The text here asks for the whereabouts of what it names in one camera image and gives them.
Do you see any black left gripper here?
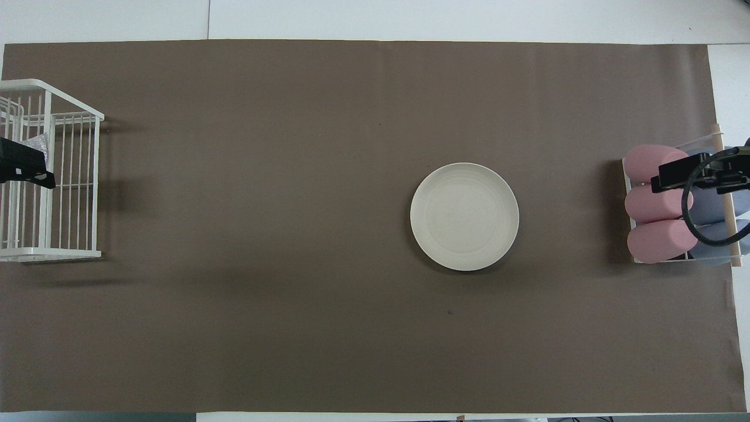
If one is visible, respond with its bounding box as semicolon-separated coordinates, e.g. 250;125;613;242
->
0;138;57;189

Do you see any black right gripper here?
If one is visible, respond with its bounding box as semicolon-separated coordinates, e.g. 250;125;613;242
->
652;154;750;194

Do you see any cream round plate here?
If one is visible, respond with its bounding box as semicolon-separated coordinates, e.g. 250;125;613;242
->
410;162;520;271

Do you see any pink plastic cup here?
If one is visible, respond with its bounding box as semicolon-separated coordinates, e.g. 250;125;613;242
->
625;186;694;223
627;219;699;264
623;144;689;183

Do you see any blue plastic cup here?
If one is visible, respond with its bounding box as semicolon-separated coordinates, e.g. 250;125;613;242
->
691;190;750;225
694;220;750;266
684;147;750;215

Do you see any cup rack with wooden bar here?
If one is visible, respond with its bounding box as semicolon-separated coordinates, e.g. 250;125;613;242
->
621;123;750;267

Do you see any brown table mat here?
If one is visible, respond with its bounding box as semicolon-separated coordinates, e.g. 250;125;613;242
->
0;39;746;414

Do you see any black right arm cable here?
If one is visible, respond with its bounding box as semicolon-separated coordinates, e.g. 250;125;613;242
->
681;147;750;247

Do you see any white wire dish rack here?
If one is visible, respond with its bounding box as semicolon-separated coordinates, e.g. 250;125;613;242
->
0;79;105;262

